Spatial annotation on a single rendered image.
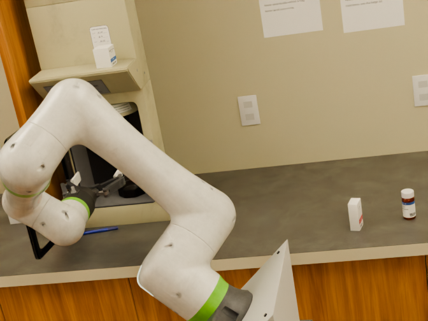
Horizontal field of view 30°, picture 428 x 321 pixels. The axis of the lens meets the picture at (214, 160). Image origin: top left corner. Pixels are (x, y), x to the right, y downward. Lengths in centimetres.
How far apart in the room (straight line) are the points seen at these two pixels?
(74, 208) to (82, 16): 66
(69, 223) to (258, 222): 70
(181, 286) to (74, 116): 44
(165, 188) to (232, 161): 125
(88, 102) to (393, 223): 110
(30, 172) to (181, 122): 137
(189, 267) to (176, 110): 129
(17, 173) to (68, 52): 91
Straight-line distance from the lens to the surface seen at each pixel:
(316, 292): 246
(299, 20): 287
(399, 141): 301
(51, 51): 260
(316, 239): 243
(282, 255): 187
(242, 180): 292
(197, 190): 183
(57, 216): 215
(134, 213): 273
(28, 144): 174
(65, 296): 263
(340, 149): 301
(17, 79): 258
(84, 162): 280
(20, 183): 176
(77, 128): 178
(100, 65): 248
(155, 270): 179
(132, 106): 265
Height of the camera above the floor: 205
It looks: 21 degrees down
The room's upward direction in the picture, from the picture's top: 10 degrees counter-clockwise
